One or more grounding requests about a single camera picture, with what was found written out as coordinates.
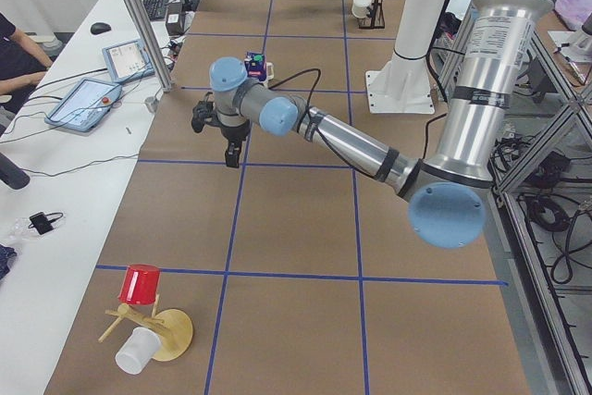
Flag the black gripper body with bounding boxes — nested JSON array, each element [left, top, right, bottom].
[[220, 122, 250, 150]]

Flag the milk carton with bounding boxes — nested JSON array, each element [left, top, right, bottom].
[[244, 51, 267, 81]]

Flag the white mug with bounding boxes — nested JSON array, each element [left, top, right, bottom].
[[265, 62, 275, 80]]

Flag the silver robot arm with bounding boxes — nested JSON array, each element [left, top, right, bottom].
[[209, 0, 556, 248]]

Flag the red plastic cup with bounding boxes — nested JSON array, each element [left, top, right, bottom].
[[117, 264, 161, 305]]

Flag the wooden cup tree stand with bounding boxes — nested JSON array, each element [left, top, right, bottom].
[[98, 295, 194, 362]]

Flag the white plastic cup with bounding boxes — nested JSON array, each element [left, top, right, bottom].
[[115, 327, 162, 375]]

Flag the upper teach pendant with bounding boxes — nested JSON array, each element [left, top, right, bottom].
[[102, 39, 154, 84]]

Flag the teach pendant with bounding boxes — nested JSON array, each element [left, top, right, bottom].
[[102, 39, 154, 84], [44, 78, 122, 133]]

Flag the brown paper table cover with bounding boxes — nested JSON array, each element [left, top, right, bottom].
[[46, 0, 529, 394]]

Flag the lower teach pendant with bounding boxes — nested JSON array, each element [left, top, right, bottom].
[[44, 78, 122, 133]]

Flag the black computer mouse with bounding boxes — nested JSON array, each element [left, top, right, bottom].
[[90, 22, 112, 35]]

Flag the seated person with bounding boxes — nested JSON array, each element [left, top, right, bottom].
[[0, 15, 53, 114]]

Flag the aluminium frame post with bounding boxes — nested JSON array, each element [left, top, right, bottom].
[[123, 0, 173, 93]]

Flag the black wire cup rack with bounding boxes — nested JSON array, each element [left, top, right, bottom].
[[357, 0, 386, 30]]

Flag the white camera mast base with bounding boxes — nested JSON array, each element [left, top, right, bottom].
[[365, 0, 445, 114]]

